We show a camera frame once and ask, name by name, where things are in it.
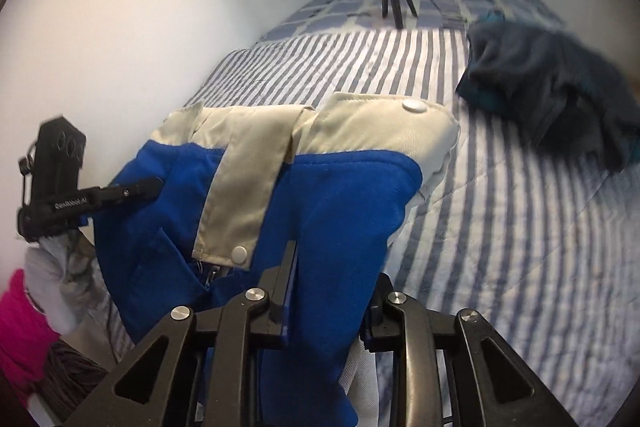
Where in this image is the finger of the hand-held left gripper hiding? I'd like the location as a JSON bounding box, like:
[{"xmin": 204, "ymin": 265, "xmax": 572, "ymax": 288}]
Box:
[{"xmin": 95, "ymin": 177, "xmax": 163, "ymax": 212}]

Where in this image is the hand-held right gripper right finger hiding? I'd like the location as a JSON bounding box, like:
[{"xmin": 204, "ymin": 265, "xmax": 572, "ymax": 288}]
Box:
[{"xmin": 360, "ymin": 274, "xmax": 578, "ymax": 427}]

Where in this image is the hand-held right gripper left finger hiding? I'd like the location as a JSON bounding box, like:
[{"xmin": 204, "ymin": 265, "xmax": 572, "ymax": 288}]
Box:
[{"xmin": 62, "ymin": 239, "xmax": 298, "ymax": 427}]

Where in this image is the cream and blue jacket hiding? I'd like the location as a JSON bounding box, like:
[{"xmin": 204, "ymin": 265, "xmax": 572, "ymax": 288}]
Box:
[{"xmin": 92, "ymin": 92, "xmax": 461, "ymax": 427}]

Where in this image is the person's left hand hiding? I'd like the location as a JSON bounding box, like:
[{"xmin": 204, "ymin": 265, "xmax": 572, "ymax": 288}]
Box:
[{"xmin": 24, "ymin": 227, "xmax": 98, "ymax": 335}]

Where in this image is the dark patterned cloth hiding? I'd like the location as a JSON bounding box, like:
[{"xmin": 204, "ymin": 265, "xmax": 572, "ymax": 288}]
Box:
[{"xmin": 27, "ymin": 339, "xmax": 118, "ymax": 423}]

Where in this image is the blue checked bedsheet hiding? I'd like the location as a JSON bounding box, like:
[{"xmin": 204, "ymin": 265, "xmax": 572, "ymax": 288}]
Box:
[{"xmin": 257, "ymin": 0, "xmax": 566, "ymax": 42}]

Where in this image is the dark blue fleece garment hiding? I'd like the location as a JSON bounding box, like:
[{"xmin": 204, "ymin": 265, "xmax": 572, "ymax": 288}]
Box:
[{"xmin": 455, "ymin": 9, "xmax": 633, "ymax": 172}]

